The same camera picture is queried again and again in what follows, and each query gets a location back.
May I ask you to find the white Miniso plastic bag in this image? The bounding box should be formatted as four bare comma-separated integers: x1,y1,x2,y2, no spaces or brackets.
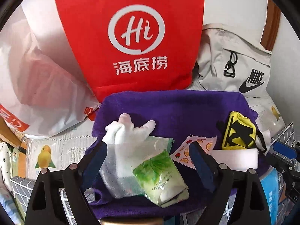
1,7,100,139

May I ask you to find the yellow black mesh pouch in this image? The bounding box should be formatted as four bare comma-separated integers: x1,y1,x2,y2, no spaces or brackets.
222,111,256,150

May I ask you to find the fruit print wet wipe packet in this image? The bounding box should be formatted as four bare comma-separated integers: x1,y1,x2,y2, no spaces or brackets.
170,135,217,170

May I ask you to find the beige Nike bag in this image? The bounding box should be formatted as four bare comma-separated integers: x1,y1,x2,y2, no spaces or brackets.
188,23,272,98

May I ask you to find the brown wooden door frame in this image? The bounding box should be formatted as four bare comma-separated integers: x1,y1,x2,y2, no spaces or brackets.
260,0,281,51

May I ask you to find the dark green tea tin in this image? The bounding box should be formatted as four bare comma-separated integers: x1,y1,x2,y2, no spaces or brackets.
99,217,164,225

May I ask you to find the red Haidilao paper bag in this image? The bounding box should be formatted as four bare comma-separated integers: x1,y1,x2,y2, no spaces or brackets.
55,0,204,102

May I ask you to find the translucent zip pouch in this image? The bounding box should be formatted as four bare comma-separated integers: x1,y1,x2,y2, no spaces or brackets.
100,136,174,199

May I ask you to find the wooden bed headboard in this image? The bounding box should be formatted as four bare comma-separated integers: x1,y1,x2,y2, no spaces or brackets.
0,117,26,149

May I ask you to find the white dotted pillow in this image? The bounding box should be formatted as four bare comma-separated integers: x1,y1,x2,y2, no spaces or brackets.
1,142,13,194

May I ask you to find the blue tissue pack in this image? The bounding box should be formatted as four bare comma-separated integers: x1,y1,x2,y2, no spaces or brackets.
260,168,279,224

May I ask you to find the colourful bedding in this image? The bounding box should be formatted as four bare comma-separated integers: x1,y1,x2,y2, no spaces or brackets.
0,145,27,225

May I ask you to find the white glove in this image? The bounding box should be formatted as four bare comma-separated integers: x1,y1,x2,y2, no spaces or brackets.
102,113,156,145

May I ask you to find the purple towel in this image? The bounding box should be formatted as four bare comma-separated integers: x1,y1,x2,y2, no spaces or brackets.
91,90,258,218

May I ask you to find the grey checked blanket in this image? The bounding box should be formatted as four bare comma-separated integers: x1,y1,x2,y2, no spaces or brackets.
10,122,296,224

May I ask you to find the white foam sponge block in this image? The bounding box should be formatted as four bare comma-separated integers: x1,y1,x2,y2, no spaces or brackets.
210,149,259,172

